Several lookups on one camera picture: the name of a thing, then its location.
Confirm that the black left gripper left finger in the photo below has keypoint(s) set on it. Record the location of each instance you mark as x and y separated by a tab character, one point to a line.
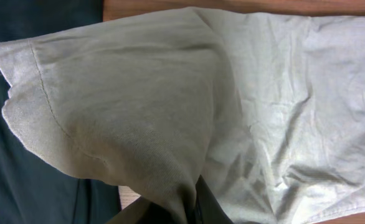
141	211

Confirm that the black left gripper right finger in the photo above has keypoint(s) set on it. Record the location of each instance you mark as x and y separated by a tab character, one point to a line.
207	210

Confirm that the khaki green shorts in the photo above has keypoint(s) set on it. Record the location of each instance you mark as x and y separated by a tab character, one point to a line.
269	109

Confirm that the black pants red waistband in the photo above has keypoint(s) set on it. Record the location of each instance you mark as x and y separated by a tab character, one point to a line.
32	191

